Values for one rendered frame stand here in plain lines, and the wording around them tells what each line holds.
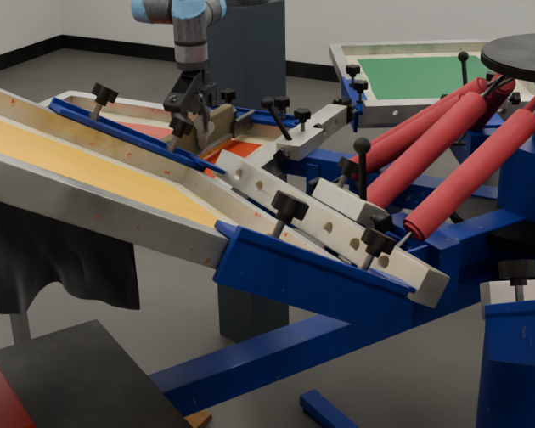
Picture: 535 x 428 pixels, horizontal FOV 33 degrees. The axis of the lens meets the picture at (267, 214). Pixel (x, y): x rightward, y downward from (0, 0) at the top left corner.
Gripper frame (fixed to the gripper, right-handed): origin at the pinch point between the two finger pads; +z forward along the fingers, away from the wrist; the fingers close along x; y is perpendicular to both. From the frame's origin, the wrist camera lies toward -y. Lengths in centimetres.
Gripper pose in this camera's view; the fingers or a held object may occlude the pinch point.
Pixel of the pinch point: (191, 145)
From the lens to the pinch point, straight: 214.8
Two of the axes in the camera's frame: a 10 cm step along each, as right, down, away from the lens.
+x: -8.8, -1.8, 4.3
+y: 4.7, -3.8, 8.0
